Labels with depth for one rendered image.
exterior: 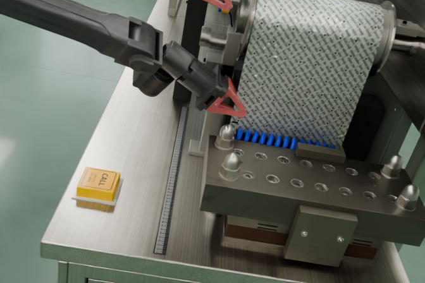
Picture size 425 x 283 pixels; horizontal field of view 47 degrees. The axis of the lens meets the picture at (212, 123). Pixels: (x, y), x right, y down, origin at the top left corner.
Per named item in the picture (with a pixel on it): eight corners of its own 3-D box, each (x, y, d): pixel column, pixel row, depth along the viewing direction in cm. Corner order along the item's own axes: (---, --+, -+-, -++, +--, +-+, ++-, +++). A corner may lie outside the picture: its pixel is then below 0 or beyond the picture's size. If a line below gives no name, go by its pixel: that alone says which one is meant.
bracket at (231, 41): (188, 143, 115) (210, 20, 100) (214, 148, 116) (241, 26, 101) (186, 155, 111) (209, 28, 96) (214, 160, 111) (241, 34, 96)
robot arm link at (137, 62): (134, 57, 84) (136, 19, 88) (105, 89, 91) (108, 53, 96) (191, 79, 90) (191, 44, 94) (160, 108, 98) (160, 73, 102)
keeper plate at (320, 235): (283, 250, 88) (299, 204, 83) (336, 259, 89) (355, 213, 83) (284, 260, 86) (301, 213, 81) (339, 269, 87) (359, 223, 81)
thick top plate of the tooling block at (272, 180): (203, 159, 98) (209, 134, 95) (393, 191, 101) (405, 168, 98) (199, 210, 84) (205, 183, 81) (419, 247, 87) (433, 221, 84)
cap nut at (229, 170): (218, 167, 86) (223, 146, 84) (238, 170, 86) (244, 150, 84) (217, 179, 83) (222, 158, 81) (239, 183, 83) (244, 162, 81)
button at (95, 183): (85, 175, 98) (85, 165, 97) (119, 180, 99) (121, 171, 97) (75, 196, 92) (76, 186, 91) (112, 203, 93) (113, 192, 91)
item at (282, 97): (227, 134, 100) (246, 51, 91) (337, 153, 101) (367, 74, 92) (227, 135, 100) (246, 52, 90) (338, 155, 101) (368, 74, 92)
